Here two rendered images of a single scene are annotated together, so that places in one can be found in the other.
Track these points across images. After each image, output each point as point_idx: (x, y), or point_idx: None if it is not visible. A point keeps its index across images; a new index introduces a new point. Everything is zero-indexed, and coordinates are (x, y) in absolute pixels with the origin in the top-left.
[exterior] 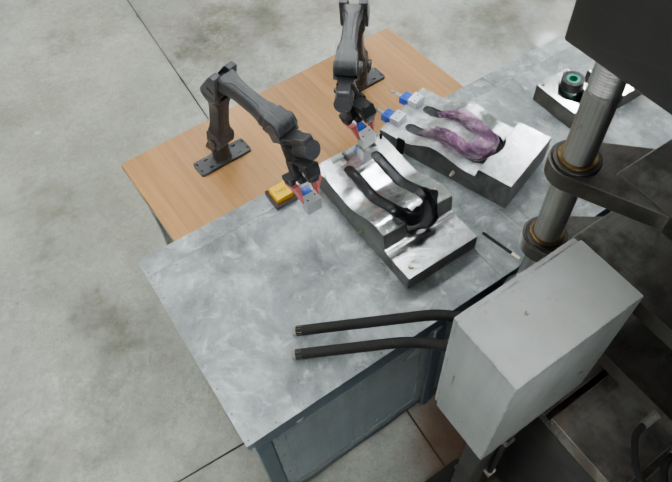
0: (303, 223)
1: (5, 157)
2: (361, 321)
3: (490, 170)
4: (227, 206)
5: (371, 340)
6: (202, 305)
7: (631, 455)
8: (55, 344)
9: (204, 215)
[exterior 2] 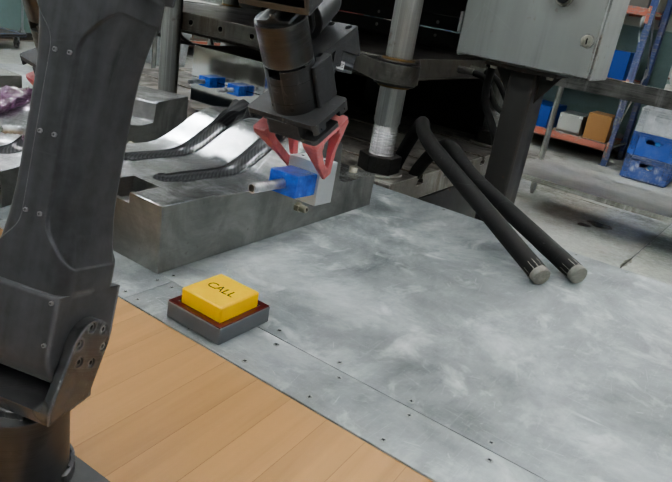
0: (290, 285)
1: None
2: (482, 194)
3: (157, 98)
4: (289, 419)
5: (497, 197)
6: (629, 404)
7: (492, 91)
8: None
9: (355, 471)
